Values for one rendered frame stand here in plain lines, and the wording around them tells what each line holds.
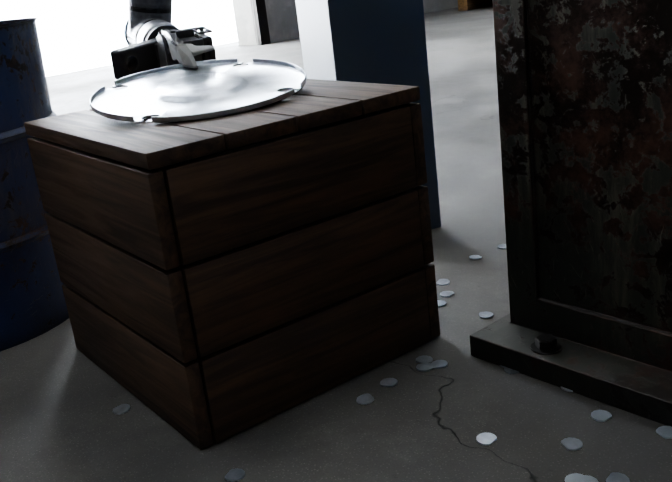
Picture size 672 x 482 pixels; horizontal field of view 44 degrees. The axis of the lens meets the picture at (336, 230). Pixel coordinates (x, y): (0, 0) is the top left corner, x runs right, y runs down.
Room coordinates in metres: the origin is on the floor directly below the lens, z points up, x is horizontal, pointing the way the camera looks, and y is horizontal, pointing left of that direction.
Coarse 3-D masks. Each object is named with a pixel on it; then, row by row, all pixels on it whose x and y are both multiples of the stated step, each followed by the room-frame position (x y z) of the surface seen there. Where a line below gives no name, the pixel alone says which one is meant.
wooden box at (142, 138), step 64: (64, 128) 1.05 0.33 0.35; (128, 128) 0.99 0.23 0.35; (192, 128) 0.94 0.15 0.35; (256, 128) 0.90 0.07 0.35; (320, 128) 0.96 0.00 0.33; (384, 128) 1.00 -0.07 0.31; (64, 192) 1.05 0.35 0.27; (128, 192) 0.87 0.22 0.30; (192, 192) 0.85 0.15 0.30; (256, 192) 0.89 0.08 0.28; (320, 192) 0.94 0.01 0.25; (384, 192) 1.00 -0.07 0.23; (64, 256) 1.11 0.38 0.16; (128, 256) 0.91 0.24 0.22; (192, 256) 0.84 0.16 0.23; (256, 256) 0.89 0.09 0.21; (320, 256) 0.94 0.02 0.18; (384, 256) 0.99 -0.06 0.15; (128, 320) 0.94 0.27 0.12; (192, 320) 0.84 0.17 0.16; (256, 320) 0.88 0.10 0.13; (320, 320) 0.93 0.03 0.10; (384, 320) 0.98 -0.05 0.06; (128, 384) 0.98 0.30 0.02; (192, 384) 0.83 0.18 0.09; (256, 384) 0.87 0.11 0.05; (320, 384) 0.92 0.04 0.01
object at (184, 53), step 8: (176, 48) 1.27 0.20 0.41; (184, 48) 1.27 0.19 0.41; (192, 48) 1.29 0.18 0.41; (200, 48) 1.29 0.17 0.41; (208, 48) 1.29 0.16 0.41; (176, 56) 1.28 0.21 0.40; (184, 56) 1.26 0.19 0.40; (192, 56) 1.25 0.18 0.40; (184, 64) 1.25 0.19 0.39; (192, 64) 1.24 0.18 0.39
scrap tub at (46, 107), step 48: (0, 48) 1.25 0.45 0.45; (0, 96) 1.23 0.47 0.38; (48, 96) 1.37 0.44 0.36; (0, 144) 1.22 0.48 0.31; (0, 192) 1.21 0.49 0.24; (0, 240) 1.20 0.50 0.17; (48, 240) 1.27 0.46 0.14; (0, 288) 1.19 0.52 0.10; (48, 288) 1.25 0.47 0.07; (0, 336) 1.18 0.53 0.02
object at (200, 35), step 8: (152, 32) 1.42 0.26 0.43; (160, 32) 1.35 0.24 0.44; (176, 32) 1.36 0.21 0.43; (184, 32) 1.37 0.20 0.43; (192, 32) 1.38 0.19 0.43; (200, 32) 1.34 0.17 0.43; (208, 32) 1.35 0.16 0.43; (160, 40) 1.34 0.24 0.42; (184, 40) 1.35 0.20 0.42; (192, 40) 1.34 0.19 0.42; (200, 40) 1.34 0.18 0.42; (208, 40) 1.35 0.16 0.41; (160, 48) 1.35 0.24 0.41; (168, 48) 1.32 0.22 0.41; (160, 56) 1.36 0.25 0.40; (168, 56) 1.32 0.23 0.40; (200, 56) 1.35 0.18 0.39; (208, 56) 1.35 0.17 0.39; (160, 64) 1.36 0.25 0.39; (168, 64) 1.32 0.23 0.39
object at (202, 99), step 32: (224, 64) 1.26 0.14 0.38; (256, 64) 1.24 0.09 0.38; (288, 64) 1.20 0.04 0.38; (96, 96) 1.14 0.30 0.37; (128, 96) 1.12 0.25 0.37; (160, 96) 1.09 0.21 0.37; (192, 96) 1.07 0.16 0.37; (224, 96) 1.07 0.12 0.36; (256, 96) 1.06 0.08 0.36; (288, 96) 1.05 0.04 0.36
